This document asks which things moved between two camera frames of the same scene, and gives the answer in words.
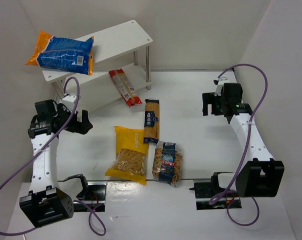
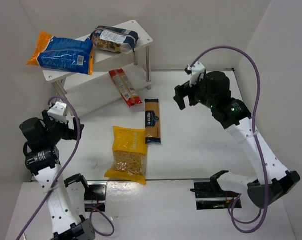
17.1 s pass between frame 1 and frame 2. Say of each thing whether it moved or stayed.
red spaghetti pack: stayed
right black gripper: moved
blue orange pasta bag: stayed
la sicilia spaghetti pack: stayed
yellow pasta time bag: stayed
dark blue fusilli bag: moved
